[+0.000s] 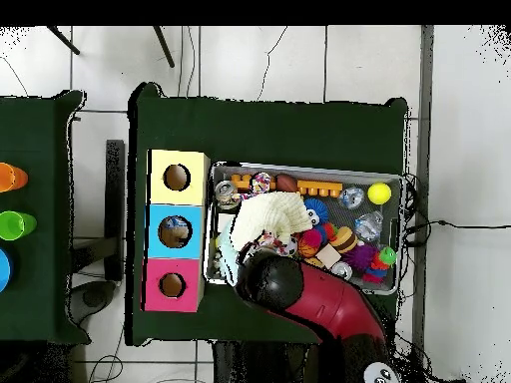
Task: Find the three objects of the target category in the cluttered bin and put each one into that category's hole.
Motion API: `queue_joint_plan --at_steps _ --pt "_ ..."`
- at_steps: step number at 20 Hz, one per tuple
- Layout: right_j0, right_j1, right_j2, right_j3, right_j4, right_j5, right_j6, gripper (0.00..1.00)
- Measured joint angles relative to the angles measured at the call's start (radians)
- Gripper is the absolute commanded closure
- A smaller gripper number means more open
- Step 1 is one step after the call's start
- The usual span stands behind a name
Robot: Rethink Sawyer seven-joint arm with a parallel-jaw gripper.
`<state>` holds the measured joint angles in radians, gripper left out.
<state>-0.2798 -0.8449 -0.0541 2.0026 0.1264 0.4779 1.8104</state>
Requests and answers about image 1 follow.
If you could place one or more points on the cream waffle cloth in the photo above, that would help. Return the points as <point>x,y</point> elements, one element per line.
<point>271,215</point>

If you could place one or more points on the mint green waffle cloth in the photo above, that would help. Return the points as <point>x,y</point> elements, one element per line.
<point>227,255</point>

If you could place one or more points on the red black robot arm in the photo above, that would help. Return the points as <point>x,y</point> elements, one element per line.
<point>339,307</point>

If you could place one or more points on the shallow silver mesh bin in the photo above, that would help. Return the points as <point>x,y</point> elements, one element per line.
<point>231,175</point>

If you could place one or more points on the wooden box with three holes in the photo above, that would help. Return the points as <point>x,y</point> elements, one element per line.
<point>195,247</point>

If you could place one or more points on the crushed metal can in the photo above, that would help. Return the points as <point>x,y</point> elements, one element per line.
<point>225,191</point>

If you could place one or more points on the blue spiky rubber ball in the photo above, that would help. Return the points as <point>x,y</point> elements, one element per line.
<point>317,209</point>

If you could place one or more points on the orange toy block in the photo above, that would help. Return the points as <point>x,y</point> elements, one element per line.
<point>319,187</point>

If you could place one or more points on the dark green table cloth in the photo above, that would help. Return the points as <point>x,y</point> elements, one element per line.
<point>40,279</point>
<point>259,131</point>

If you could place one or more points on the tan brown toy burger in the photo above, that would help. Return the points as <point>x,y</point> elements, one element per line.
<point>344,239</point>

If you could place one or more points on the purple spiky ball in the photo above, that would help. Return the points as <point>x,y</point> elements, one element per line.
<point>359,257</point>

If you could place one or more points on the yellow ball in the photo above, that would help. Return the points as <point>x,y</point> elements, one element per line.
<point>379,193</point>

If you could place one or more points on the grey round stand foot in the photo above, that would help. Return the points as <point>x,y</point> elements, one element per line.
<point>94,297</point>

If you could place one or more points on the black tripod leg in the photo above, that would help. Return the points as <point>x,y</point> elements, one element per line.
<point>164,48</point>
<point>64,40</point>

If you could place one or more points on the green plastic cup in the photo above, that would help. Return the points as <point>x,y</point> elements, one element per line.
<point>16,225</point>

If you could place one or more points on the orange plastic cup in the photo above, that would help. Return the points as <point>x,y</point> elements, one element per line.
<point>12,177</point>

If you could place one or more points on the blue plastic cup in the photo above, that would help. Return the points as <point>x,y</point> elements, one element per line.
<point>4,271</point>

